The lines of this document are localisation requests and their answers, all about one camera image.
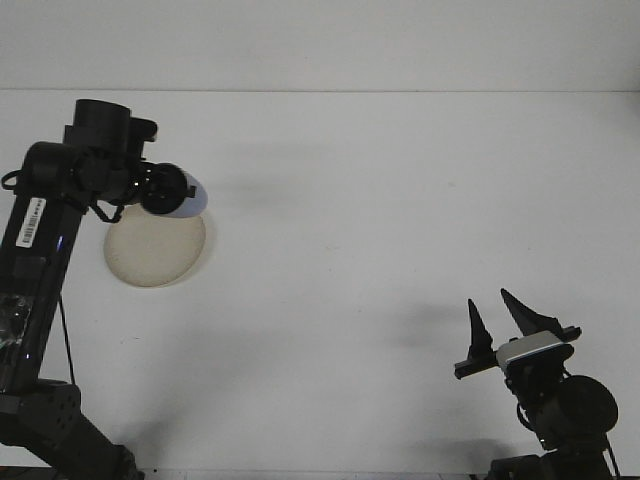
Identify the pale round plate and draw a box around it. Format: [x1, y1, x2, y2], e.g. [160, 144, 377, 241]
[103, 203, 208, 290]

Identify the pale blue cup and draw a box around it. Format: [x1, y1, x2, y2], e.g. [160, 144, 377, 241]
[169, 168, 210, 221]

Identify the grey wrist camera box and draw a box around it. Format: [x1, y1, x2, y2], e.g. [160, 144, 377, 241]
[495, 333, 572, 372]

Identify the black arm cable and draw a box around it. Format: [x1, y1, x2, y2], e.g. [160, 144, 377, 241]
[601, 438, 622, 477]
[0, 168, 126, 387]

